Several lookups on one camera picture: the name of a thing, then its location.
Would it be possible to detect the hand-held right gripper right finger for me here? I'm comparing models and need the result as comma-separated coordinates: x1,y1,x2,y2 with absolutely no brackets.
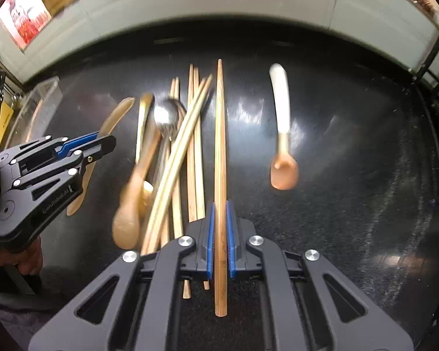
226,202,415,351

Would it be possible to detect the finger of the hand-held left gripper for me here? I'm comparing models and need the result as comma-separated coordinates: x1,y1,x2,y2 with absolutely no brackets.
0,133,100,177
1,135,117,210

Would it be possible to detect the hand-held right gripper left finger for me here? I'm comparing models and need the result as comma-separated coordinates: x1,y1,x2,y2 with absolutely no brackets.
28,202,216,351

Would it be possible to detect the slim wooden spoon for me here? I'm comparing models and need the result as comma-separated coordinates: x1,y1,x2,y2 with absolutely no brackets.
66,97,136,216

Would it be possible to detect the gold metal spoon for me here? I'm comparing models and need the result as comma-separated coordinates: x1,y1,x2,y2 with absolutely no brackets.
135,93,155,205

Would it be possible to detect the clear plastic container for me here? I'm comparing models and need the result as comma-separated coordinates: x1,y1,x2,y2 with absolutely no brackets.
4,76,61,147

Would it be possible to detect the bundle of wooden chopsticks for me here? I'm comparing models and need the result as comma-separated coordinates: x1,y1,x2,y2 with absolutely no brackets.
149,74,213,254

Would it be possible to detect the silver metal spoon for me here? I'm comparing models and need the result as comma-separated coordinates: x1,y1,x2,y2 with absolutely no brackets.
152,98,188,191

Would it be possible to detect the large wooden spoon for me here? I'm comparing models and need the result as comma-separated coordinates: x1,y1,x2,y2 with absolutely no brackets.
112,117,162,250

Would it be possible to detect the long dark wooden chopstick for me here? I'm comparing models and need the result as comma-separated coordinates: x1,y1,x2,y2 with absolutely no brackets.
213,58,229,318

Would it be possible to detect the white-handled spoon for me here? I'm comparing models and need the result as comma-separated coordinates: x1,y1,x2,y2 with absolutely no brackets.
269,63,300,191

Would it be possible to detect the person's left hand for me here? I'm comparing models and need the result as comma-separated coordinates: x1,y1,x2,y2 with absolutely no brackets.
0,235,44,277

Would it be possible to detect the yellow cardboard box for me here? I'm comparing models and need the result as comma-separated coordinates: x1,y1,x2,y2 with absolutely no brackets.
0,100,16,147

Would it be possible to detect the red snack package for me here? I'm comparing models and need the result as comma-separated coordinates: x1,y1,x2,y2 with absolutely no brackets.
0,0,54,50

